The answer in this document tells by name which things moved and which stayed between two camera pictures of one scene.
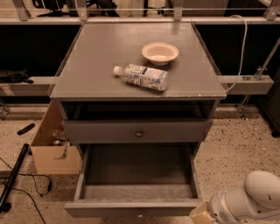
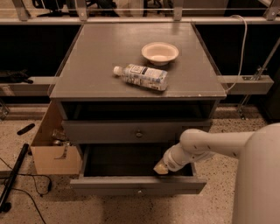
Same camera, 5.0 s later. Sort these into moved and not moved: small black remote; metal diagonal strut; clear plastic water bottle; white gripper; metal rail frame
Moved: white gripper
Not moved: small black remote; clear plastic water bottle; metal diagonal strut; metal rail frame
